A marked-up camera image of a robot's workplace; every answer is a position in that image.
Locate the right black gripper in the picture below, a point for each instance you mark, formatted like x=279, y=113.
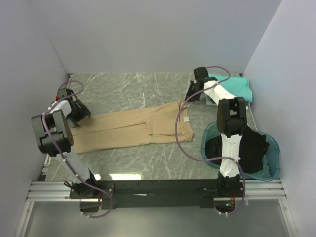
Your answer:
x=192, y=90

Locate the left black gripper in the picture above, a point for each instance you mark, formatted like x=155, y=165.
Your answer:
x=80, y=111

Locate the beige t-shirt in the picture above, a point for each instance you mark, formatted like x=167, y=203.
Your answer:
x=167, y=123

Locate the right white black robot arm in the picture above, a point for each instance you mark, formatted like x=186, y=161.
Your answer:
x=231, y=122

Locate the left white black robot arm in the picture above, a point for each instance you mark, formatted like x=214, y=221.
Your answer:
x=53, y=135

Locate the folded white t-shirt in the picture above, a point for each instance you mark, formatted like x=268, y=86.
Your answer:
x=210, y=102

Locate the folded teal t-shirt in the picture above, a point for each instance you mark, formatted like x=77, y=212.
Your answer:
x=239, y=86

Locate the black clothes in basket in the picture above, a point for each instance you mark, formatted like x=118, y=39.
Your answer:
x=253, y=146

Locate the teal plastic basket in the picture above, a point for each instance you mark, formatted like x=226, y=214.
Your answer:
x=270, y=160

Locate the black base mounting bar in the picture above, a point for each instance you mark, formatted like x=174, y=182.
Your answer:
x=160, y=193

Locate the aluminium rail frame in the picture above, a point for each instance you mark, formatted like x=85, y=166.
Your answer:
x=57, y=191

